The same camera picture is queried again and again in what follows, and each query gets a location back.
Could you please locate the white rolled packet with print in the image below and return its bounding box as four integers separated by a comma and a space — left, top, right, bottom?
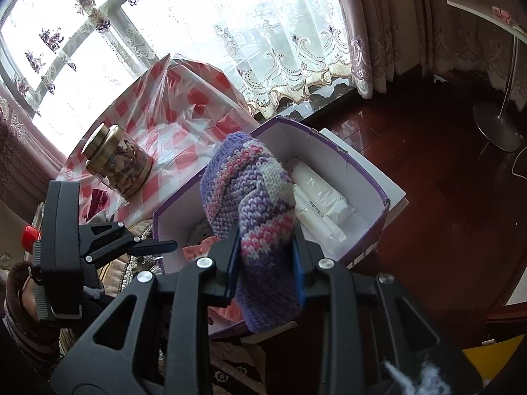
293, 184, 347, 244

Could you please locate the dark patterned cloth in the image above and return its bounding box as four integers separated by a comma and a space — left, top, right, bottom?
210, 337, 268, 395

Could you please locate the purple pink crochet pouch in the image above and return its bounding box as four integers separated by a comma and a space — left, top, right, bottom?
200, 131, 305, 334

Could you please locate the orange frilled cloth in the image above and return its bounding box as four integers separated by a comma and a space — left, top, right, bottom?
181, 234, 248, 326

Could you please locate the glass jar with gold lid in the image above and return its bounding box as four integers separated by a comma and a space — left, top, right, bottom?
81, 124, 154, 199

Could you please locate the white lacy cloth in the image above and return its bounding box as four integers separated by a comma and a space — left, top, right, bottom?
183, 219, 217, 243

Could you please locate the yellow cloth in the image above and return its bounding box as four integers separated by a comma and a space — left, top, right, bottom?
461, 335, 527, 383

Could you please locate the beige embroidered cushion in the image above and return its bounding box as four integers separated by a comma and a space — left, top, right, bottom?
97, 220, 165, 297

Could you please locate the mauve embroidered drape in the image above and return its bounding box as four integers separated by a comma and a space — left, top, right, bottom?
329, 0, 527, 99
0, 82, 62, 215

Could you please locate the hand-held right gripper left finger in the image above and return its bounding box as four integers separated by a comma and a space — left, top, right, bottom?
51, 222, 243, 395

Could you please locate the person's left hand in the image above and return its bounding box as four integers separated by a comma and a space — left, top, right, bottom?
5, 272, 62, 352

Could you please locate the white yarn tuft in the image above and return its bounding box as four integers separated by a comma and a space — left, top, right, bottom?
381, 360, 454, 395

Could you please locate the plain white rolled packet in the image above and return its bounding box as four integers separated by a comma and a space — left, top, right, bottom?
291, 161, 355, 224

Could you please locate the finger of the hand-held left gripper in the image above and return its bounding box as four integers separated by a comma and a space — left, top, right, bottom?
80, 221, 179, 266

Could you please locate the red checkered plastic bag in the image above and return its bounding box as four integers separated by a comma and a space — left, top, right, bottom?
55, 53, 256, 223

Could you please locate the white cable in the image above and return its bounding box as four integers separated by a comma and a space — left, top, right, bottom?
511, 144, 527, 178

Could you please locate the purple cardboard box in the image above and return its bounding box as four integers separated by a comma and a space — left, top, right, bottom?
152, 116, 391, 340

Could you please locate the dark red cloth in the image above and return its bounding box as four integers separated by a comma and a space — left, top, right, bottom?
84, 189, 110, 221

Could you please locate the white side table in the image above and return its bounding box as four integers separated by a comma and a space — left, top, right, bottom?
447, 0, 527, 153

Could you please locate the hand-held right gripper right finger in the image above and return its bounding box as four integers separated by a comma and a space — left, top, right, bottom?
290, 230, 484, 395

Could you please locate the white lace curtain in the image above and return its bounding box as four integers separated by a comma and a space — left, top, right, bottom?
165, 0, 359, 118

